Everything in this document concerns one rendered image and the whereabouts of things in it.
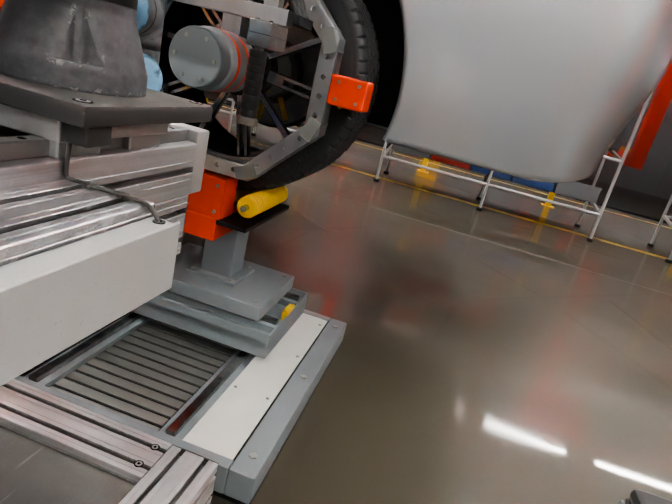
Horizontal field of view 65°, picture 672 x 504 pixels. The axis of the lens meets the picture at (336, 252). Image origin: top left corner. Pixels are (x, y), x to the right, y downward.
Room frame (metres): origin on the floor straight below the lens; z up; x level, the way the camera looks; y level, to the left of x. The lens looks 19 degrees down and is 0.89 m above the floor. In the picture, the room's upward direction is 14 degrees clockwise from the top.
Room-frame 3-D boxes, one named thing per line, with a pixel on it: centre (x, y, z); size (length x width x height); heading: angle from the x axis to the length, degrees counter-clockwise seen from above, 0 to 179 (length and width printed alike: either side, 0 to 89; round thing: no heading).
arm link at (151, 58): (0.89, 0.40, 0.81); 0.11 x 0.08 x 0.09; 35
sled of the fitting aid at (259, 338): (1.52, 0.34, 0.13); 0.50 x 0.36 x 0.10; 80
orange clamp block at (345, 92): (1.30, 0.06, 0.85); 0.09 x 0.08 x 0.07; 80
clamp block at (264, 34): (1.12, 0.24, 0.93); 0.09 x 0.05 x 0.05; 170
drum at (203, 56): (1.28, 0.38, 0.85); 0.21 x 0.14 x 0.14; 170
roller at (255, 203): (1.43, 0.23, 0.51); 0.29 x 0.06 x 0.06; 170
